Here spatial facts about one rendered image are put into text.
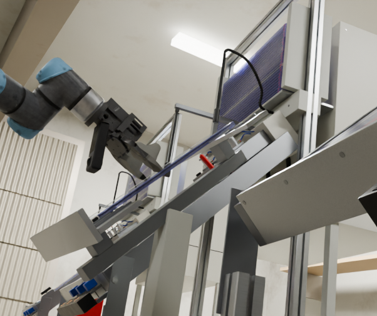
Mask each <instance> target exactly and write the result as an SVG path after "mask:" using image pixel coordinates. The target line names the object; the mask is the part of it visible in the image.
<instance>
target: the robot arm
mask: <svg viewBox="0 0 377 316"><path fill-rule="evenodd" d="M36 79H37V81H39V83H40V84H39V85H38V87H37V88H36V89H35V90H34V91H33V92H31V91H29V90H28V89H27V88H25V87H24V86H22V85H21V84H20V83H18V82H17V81H16V80H14V79H13V78H11V77H10V76H9V75H7V74H5V72H3V71H2V69H0V112H2V113H4V114H5V115H7V116H8V118H7V123H8V125H9V126H10V127H11V128H12V129H13V130H14V131H15V133H17V134H18V135H19V136H21V137H22V138H24V139H28V140H29V139H32V138H33V137H35V136H36V135H37V134H38V133H39V132H40V131H42V130H43V129H44V127H45V126H46V125H47V124H48V123H49V122H50V121H51V120H52V119H53V118H54V117H55V116H56V115H57V113H58V112H59V111H60V110H61V109H62V108H63V107H66V108H67V109H68V110H69V111H70V112H72V113H73V114H74V115H75V116H76V117H77V118H78V119H79V120H80V121H81V122H84V121H85V124H86V125H87V126H88V127H89V126H90V125H91V124H92V123H93V122H94V123H95V124H96V127H95V129H94V132H93V138H92V141H91V147H90V153H89V156H88V159H87V161H86V164H87V165H86V171H87V172H90V173H93V174H94V173H96V172H98V171H99V170H100V169H101V167H102V165H103V156H104V153H105V147H106V148H107V149H108V150H109V151H110V153H111V155H112V156H113V157H114V159H115V160H116V161H117V162H118V163H119V164H120V165H121V166H123V167H124V168H125V169H126V170H127V171H129V172H130V173H131V174H133V175H134V176H135V177H137V178H138V179H140V180H144V179H145V178H146V177H145V175H144V174H143V173H141V172H140V168H141V166H142V164H143V163H144V164H145V165H146V166H148V167H149V168H151V170H152V171H153V172H160V171H161V170H162V167H161V166H160V164H159V163H158V162H157V161H156V159H157V157H158V154H159V152H160V149H161V147H160V145H159V144H158V143H153V144H150V145H145V144H143V143H142V142H135V141H137V140H138V139H139V138H140V137H141V136H142V134H143V133H144V131H145V130H146V129H147V126H146V125H145V124H143V123H142V122H141V121H140V120H139V119H138V118H137V117H136V116H135V115H134V114H133V113H131V114H128V113H127V112H126V111H125V110H124V109H122V108H121V107H120V106H119V104H117V103H116V102H115V101H114V99H112V98H110V99H109V100H108V101H107V102H105V103H104V102H103V101H104V99H103V98H102V97H101V96H100V95H99V94H98V93H97V92H96V91H95V90H94V89H93V88H91V87H90V86H89V84H87V82H85V81H84V79H82V77H80V76H79V75H78V74H77V73H76V72H75V71H74V70H73V68H71V67H70V66H69V65H68V64H66V63H65V62H64V61H63V60H62V59H61V58H58V57H57V58H53V59H51V60H50V61H49V62H47V64H45V65H44V66H43V67H42V69H41V70H40V71H39V72H38V74H37V75H36ZM135 118H136V119H137V120H138V121H139V122H140V123H141V124H142V125H143V126H141V125H140V124H139V123H138V122H137V121H136V120H135Z"/></svg>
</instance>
